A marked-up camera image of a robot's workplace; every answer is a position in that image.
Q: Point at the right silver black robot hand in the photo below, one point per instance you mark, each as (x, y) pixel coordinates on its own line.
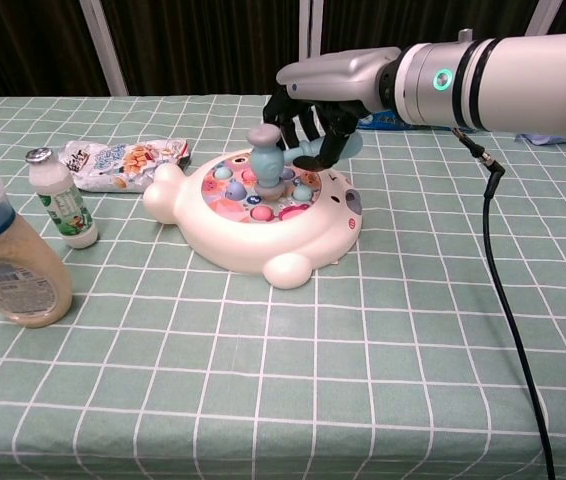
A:
(338, 75)

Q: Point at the light blue toy hammer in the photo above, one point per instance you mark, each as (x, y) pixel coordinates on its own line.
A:
(265, 162)

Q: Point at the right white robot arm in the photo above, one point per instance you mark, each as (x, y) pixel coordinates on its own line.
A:
(513, 82)

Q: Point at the whack-a-mole toy board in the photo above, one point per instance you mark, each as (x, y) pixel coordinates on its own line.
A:
(243, 240)

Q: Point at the blue cookie box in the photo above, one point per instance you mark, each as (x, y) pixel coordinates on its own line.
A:
(388, 122)

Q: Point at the white snack bag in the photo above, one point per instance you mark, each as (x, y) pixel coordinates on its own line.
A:
(113, 165)

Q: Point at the small white milk bottle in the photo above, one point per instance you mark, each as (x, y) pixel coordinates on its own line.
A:
(65, 200)

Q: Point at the green checked tablecloth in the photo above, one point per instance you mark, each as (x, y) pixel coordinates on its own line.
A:
(283, 375)

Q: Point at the beige jar with blue lid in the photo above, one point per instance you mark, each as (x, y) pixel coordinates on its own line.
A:
(13, 270)

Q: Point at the grey partition post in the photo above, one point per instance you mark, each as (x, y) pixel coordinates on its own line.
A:
(543, 17)
(309, 30)
(105, 45)

